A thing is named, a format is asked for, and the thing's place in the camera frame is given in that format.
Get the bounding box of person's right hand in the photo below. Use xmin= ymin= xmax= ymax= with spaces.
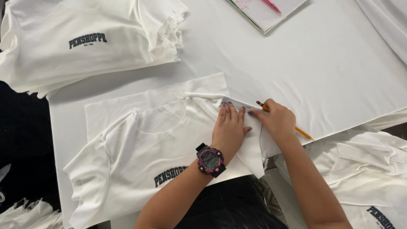
xmin=247 ymin=99 xmax=297 ymax=147

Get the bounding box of person's left hand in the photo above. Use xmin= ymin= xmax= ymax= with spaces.
xmin=211 ymin=101 xmax=253 ymax=158

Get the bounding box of orange pencil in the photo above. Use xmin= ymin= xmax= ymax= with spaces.
xmin=256 ymin=101 xmax=315 ymax=141

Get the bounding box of clear plastic ruler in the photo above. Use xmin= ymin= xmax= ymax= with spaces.
xmin=221 ymin=96 xmax=269 ymax=114

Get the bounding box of white printed t-shirt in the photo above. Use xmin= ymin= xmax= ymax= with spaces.
xmin=63 ymin=92 xmax=278 ymax=229

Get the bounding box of black and pink wristwatch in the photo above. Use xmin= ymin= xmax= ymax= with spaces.
xmin=195 ymin=143 xmax=227 ymax=178

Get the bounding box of white table cover cloth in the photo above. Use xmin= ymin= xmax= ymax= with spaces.
xmin=48 ymin=0 xmax=407 ymax=229

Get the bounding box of white flat pattern sheet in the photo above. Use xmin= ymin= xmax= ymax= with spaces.
xmin=84 ymin=72 xmax=255 ymax=180

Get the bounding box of person's black clothing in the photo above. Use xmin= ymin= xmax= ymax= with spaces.
xmin=174 ymin=174 xmax=289 ymax=229

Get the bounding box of heap of white t-shirts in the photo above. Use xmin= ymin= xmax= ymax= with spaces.
xmin=274 ymin=123 xmax=407 ymax=229

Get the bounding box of lined notebook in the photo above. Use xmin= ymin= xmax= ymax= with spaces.
xmin=226 ymin=0 xmax=309 ymax=35

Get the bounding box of pink pen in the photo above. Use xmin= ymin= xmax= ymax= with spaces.
xmin=262 ymin=0 xmax=282 ymax=15

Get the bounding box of white fabric piece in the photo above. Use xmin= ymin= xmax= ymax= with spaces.
xmin=355 ymin=0 xmax=407 ymax=66

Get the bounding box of stack of white printed t-shirts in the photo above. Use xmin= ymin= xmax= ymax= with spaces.
xmin=0 ymin=0 xmax=189 ymax=99

